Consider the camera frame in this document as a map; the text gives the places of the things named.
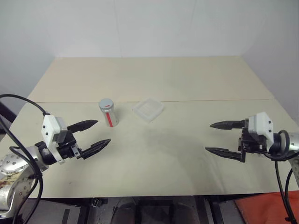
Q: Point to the clear plastic square lid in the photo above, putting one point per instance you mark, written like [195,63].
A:
[147,109]

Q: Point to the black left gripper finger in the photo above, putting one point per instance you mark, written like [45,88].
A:
[83,125]
[95,147]

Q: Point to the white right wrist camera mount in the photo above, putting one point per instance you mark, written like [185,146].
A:
[260,127]

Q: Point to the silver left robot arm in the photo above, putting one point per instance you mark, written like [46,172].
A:
[16,168]

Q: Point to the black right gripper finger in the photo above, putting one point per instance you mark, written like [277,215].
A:
[225,152]
[227,125]

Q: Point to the grey lid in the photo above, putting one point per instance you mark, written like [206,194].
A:
[105,104]

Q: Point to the orange red mat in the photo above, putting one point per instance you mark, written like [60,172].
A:
[266,207]

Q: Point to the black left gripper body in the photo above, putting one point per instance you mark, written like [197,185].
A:
[66,148]

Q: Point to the silver can with red label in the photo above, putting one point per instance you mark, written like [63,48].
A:
[109,115]

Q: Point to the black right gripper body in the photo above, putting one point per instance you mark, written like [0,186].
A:
[251,143]

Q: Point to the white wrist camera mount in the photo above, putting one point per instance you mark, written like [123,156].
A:
[50,130]
[260,127]

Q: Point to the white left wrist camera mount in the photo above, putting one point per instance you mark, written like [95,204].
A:
[50,130]

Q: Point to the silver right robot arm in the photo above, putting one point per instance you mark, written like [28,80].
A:
[288,144]

